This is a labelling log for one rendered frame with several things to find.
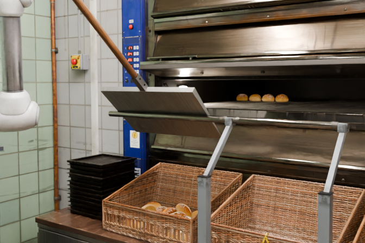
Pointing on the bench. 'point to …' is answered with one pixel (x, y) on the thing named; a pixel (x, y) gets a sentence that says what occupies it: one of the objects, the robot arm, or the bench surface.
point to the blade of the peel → (160, 93)
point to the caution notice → (134, 139)
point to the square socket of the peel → (140, 83)
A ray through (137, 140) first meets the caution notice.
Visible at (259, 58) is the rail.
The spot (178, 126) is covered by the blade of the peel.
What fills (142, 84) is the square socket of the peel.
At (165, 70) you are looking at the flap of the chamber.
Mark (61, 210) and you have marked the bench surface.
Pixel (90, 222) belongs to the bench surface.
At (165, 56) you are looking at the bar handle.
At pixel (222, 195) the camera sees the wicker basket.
